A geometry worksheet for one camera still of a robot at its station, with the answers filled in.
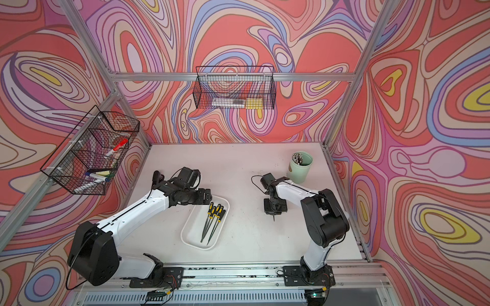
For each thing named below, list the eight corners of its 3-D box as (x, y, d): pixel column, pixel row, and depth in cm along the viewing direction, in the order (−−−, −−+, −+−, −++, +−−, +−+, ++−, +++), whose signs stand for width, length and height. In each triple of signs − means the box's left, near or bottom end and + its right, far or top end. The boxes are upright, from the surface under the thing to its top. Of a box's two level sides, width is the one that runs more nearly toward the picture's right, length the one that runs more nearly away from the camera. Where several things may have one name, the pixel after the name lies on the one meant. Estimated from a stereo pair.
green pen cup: (288, 183, 103) (293, 167, 91) (285, 169, 109) (290, 152, 98) (308, 183, 103) (315, 167, 91) (304, 169, 109) (311, 152, 98)
